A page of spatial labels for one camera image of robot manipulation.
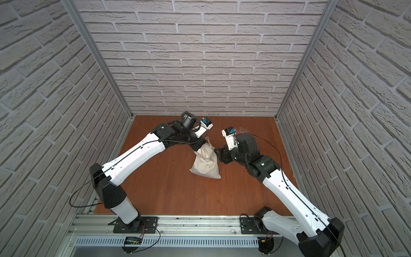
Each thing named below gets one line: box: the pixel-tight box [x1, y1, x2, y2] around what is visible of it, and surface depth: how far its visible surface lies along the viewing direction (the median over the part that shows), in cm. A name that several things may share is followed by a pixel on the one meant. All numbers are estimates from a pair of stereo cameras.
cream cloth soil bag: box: [189, 137, 222, 180], surface depth 85 cm
